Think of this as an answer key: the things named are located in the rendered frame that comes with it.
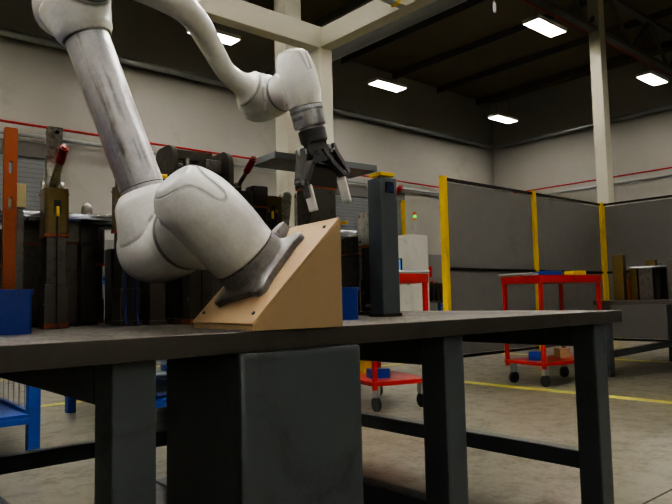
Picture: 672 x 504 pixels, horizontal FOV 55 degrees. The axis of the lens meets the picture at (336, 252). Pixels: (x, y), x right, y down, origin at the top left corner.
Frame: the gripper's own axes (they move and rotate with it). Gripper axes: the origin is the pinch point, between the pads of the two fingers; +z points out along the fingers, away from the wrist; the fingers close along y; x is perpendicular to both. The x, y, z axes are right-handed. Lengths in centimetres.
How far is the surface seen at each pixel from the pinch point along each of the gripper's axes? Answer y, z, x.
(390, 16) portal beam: -367, -142, -218
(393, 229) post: -33.9, 13.7, -8.1
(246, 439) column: 62, 37, 23
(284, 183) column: -531, -34, -582
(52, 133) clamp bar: 49, -35, -42
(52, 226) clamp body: 57, -11, -40
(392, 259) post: -30.6, 22.7, -8.7
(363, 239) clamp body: -42, 16, -29
